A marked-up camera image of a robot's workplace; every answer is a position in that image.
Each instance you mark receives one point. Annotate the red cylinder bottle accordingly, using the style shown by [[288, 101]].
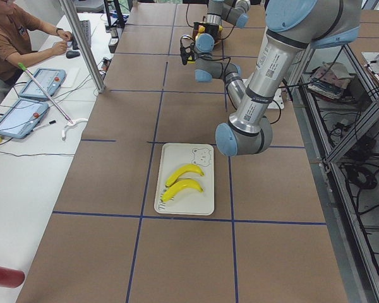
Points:
[[11, 278]]

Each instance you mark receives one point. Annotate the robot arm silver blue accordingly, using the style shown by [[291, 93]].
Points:
[[233, 12], [291, 27]]

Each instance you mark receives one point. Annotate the aluminium frame post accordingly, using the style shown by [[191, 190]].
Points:
[[73, 19]]

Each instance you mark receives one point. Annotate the white bear tray plate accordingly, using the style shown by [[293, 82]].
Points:
[[188, 201]]

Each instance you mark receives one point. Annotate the teach pendant tablet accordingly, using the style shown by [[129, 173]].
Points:
[[22, 117], [50, 79]]

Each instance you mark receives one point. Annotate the lower teach pendant tablet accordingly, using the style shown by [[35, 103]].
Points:
[[22, 117]]

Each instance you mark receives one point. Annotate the seated person brown shirt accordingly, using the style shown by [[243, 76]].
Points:
[[15, 43]]

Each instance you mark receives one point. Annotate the metal rod green tip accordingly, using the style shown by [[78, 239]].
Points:
[[21, 66]]

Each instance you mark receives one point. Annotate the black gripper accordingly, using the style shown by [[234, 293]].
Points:
[[212, 29]]

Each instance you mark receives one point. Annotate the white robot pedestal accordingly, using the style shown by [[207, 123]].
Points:
[[279, 98]]

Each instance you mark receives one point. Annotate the black keyboard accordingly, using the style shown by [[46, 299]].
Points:
[[86, 28]]

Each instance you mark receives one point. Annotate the upper teach pendant tablet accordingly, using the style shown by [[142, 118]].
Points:
[[50, 79]]

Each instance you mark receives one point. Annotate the yellow banana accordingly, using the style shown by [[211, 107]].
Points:
[[180, 186], [188, 168]]

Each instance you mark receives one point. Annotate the paper price tag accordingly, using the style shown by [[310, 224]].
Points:
[[186, 37]]

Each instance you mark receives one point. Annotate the black computer mouse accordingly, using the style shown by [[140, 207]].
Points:
[[72, 54]]

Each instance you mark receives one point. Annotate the stack of magazines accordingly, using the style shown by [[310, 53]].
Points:
[[330, 80]]

